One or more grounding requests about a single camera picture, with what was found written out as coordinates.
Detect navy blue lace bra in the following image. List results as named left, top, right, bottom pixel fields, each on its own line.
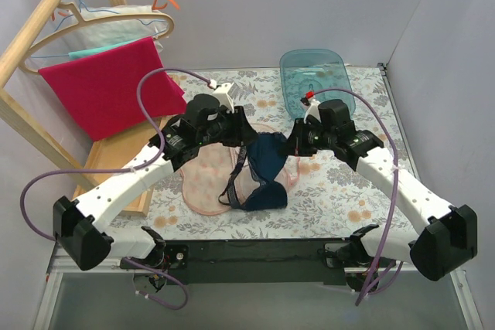
left=218, top=132, right=288, bottom=212

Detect peach floral mesh laundry bag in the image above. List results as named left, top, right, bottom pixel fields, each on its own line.
left=180, top=123, right=300, bottom=216

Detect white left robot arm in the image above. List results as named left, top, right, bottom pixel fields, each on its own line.
left=53, top=94, right=258, bottom=270

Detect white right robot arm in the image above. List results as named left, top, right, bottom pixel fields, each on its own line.
left=282, top=97, right=478, bottom=281

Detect clear teal plastic tub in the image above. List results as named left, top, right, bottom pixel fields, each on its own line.
left=279, top=49, right=355, bottom=119

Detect floral patterned table mat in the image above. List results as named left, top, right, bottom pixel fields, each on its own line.
left=112, top=67, right=413, bottom=240

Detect wooden clothes rack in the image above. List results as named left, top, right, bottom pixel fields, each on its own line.
left=0, top=0, right=171, bottom=217

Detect magenta red towel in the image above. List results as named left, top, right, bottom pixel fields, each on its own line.
left=37, top=36, right=186, bottom=142

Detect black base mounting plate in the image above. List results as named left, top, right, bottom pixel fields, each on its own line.
left=119, top=240, right=398, bottom=287

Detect white cloth on hanger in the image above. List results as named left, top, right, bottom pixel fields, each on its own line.
left=65, top=5, right=169, bottom=51

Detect teal folded cloth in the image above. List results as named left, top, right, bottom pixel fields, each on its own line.
left=68, top=40, right=133, bottom=60

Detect beige wooden hanger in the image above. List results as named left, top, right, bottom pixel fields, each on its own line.
left=19, top=3, right=175, bottom=75

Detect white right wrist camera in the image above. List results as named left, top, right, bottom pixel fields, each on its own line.
left=301, top=91, right=321, bottom=124

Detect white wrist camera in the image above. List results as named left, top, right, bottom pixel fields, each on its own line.
left=301, top=91, right=321, bottom=124
left=212, top=83, right=234, bottom=113

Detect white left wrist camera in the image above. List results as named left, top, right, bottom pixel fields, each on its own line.
left=212, top=83, right=234, bottom=113

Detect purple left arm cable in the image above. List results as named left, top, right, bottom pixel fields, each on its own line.
left=19, top=67, right=217, bottom=310

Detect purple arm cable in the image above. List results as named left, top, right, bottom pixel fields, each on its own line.
left=312, top=88, right=403, bottom=306
left=19, top=67, right=217, bottom=310

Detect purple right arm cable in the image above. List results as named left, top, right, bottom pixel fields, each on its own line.
left=312, top=88, right=403, bottom=306

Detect blue wire hanger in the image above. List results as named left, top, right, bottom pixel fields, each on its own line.
left=28, top=0, right=175, bottom=60

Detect aluminium frame rail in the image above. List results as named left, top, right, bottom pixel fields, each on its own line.
left=36, top=250, right=485, bottom=329

